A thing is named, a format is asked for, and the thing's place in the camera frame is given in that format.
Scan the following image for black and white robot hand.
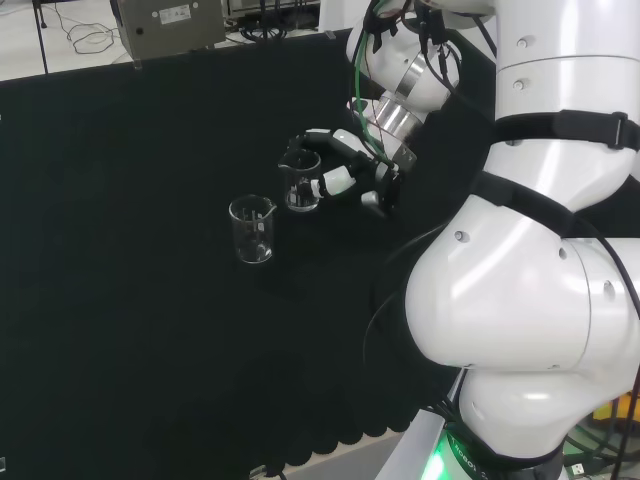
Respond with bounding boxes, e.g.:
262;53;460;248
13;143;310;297
286;127;419;221

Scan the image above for clear glass beaker with liquid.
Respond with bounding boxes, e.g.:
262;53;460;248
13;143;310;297
277;148;322;213

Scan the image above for empty clear glass beaker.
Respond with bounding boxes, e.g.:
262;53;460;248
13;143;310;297
228;194;278;265

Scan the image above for grey metal box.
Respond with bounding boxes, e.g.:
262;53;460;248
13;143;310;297
109;0;228;60

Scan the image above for black bench cloth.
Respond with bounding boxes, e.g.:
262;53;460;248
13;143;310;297
0;27;501;479

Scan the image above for black tripod leg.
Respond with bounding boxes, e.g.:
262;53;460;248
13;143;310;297
32;0;50;75

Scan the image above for green cable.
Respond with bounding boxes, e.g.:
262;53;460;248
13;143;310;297
352;0;397;167

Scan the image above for thin black floor cable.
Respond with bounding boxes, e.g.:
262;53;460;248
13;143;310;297
48;0;123;56

